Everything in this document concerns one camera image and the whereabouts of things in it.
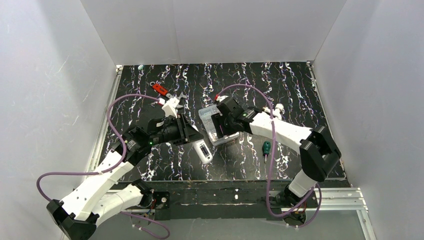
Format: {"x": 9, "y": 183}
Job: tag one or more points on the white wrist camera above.
{"x": 170, "y": 106}
{"x": 219, "y": 98}

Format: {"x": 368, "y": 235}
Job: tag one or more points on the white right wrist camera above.
{"x": 219, "y": 98}

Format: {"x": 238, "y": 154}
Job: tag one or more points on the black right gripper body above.
{"x": 216, "y": 124}

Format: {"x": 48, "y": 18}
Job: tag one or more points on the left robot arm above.
{"x": 82, "y": 211}

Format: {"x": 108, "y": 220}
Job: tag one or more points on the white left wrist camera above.
{"x": 170, "y": 106}

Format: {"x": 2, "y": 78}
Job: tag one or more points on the white remote control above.
{"x": 201, "y": 148}

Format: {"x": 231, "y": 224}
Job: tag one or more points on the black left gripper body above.
{"x": 182, "y": 129}

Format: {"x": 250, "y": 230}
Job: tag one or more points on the red handled adjustable wrench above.
{"x": 165, "y": 93}

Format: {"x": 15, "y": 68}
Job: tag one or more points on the white plastic faucet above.
{"x": 277, "y": 112}

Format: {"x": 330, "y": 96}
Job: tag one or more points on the green handled screwdriver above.
{"x": 266, "y": 148}

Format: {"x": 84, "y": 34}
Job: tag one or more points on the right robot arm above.
{"x": 318, "y": 152}

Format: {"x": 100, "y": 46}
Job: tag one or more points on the clear plastic screw box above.
{"x": 210, "y": 117}

